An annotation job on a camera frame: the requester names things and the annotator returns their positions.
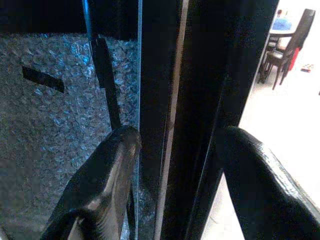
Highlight bubble wrap sheet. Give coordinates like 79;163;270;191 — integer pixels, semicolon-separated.
0;32;140;240

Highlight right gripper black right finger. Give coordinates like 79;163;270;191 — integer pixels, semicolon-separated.
216;126;320;240

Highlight dark wooden dining chair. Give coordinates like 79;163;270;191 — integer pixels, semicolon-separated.
258;8;317;91

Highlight fridge cabinet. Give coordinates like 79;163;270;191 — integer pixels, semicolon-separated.
0;0;142;240

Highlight fridge door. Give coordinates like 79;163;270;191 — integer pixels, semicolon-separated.
138;0;280;240

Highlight black tape strip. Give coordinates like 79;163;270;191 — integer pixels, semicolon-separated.
90;36;116;89
21;65;65;94

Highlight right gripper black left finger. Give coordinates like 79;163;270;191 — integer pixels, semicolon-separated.
41;125;143;240

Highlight blue food cover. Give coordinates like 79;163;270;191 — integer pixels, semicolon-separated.
271;16;293;31

